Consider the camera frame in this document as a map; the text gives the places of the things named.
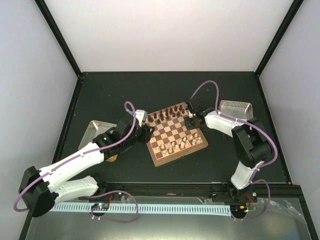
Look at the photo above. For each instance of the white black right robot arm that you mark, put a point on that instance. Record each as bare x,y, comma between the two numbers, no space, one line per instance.
254,147

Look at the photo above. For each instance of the black mounting rail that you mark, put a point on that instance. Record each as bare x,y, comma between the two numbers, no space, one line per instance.
220,192

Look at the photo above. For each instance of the dark chess pieces row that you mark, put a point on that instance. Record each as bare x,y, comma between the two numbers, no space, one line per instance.
174,114

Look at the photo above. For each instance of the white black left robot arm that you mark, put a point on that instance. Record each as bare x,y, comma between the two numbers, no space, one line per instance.
42,189

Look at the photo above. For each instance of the pink plastic bin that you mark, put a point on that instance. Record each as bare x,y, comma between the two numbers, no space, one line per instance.
236,109

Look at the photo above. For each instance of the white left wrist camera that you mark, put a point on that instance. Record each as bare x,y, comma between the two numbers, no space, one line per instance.
141,115

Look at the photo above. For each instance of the wooden chess board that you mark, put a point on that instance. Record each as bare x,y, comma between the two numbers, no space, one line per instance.
171,130

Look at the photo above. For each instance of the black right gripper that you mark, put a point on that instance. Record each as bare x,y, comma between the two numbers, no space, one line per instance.
189,126

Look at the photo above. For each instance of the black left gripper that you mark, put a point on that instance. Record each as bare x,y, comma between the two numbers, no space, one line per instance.
146,134

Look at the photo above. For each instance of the light chess pieces pile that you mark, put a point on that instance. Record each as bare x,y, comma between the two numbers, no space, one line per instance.
163,145

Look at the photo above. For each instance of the light blue slotted cable duct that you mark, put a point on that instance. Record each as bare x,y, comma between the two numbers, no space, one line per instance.
141,208

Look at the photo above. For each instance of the metal tray yellow rim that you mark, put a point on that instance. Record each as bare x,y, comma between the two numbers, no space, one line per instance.
94,128

